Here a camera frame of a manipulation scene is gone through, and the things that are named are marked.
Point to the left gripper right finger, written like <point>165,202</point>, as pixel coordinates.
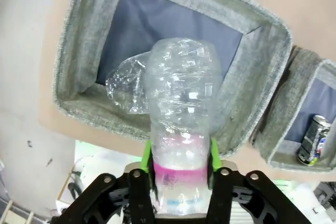
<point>236,197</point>

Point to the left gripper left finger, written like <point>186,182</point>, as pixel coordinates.
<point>136,197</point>

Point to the black Pepsi can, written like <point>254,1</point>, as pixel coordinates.
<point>313,140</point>

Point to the clear plastic bottle green cap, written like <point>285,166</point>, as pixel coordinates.
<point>126,87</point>

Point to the clear plastic bottle pink label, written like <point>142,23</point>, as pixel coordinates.
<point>183,90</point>

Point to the grey fabric basket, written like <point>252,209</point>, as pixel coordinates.
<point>78,51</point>
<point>286,98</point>

